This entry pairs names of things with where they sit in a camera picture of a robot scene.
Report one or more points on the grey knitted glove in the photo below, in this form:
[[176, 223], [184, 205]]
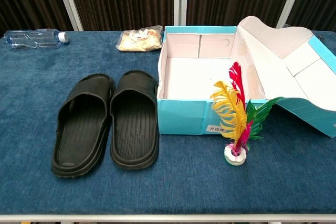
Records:
[[320, 39]]

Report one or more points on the clear bottle with white cap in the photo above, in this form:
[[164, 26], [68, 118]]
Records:
[[31, 39]]

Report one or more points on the black rubber slipper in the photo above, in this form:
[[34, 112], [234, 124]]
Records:
[[135, 129], [78, 134]]

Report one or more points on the light blue cardboard shoe box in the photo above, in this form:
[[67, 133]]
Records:
[[183, 116]]

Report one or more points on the clear plastic snack bag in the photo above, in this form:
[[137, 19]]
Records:
[[139, 41]]

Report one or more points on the colourful feather shuttlecock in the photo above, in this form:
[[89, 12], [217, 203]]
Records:
[[231, 108]]

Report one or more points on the white table frame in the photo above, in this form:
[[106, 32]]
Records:
[[168, 218]]

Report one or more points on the blue table cloth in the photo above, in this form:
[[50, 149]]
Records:
[[157, 187]]

